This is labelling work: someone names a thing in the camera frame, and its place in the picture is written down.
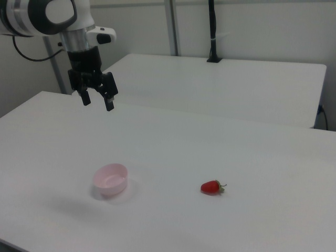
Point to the red toy strawberry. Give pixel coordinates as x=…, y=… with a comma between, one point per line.
x=210, y=187

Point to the pink plastic bowl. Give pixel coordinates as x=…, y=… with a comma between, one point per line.
x=110, y=179

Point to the grey aluminium frame post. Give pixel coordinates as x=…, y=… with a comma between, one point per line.
x=53, y=65
x=172, y=26

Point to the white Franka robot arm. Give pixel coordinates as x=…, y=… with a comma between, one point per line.
x=39, y=18

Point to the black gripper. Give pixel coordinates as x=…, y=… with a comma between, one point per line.
x=85, y=63

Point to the black camera stand pole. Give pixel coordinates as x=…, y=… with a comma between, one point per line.
x=213, y=31

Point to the white side table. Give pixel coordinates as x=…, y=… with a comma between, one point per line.
x=223, y=86

